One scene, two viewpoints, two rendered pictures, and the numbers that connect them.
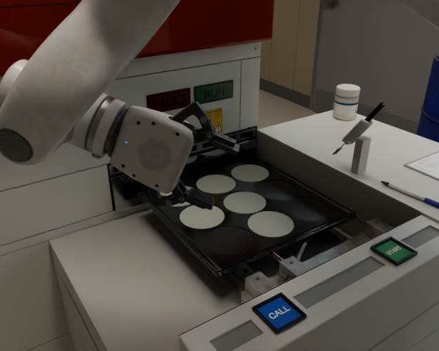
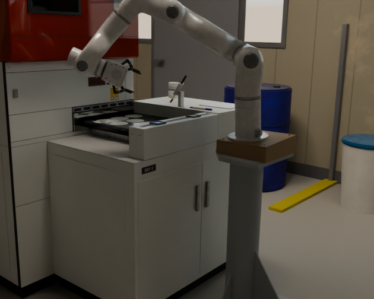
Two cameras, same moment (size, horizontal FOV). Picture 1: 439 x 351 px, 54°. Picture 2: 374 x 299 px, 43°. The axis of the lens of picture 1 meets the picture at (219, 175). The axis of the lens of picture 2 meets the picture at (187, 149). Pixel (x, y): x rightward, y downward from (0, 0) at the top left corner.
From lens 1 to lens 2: 1.69 m
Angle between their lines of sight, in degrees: 21
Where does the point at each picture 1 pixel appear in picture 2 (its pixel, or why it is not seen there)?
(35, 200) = (44, 119)
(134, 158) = (110, 75)
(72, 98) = (100, 51)
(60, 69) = (98, 44)
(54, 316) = (44, 184)
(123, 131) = (107, 67)
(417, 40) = (218, 83)
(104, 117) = (101, 62)
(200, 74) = not seen: hidden behind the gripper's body
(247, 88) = (128, 79)
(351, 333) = (181, 134)
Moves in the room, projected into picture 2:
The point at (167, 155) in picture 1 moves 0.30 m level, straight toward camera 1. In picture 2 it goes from (120, 74) to (142, 80)
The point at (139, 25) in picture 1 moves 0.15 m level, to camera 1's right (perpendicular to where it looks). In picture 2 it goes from (116, 34) to (149, 35)
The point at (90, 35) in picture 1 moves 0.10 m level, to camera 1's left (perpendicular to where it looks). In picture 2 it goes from (104, 37) to (80, 36)
